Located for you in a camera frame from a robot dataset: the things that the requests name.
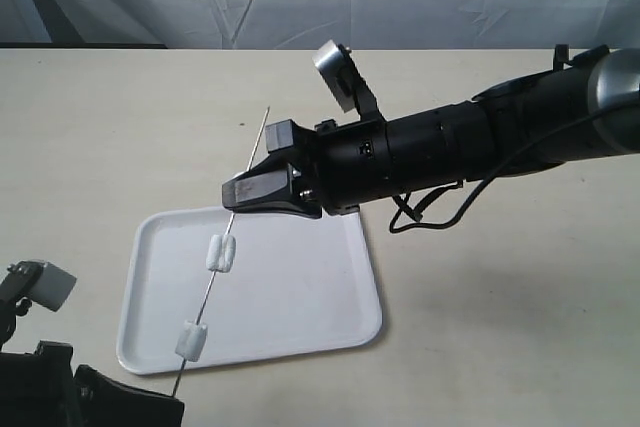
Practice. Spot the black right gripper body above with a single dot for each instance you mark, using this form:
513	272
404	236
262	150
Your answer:
341	167

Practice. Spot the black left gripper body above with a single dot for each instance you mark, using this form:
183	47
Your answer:
38	389

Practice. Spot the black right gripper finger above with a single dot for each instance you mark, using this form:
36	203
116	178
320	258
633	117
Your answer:
274	185
287	136

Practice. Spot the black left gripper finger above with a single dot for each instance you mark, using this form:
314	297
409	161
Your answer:
107	402

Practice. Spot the thin metal skewer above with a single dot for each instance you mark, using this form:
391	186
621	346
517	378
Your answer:
202	308

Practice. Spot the white marshmallow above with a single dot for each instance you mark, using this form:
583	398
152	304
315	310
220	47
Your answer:
191	341
221	253

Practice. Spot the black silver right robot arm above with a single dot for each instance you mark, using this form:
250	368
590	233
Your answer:
585	106

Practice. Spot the white plastic tray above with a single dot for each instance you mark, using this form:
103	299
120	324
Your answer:
297	286

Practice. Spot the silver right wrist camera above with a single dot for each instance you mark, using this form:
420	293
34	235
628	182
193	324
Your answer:
350	90

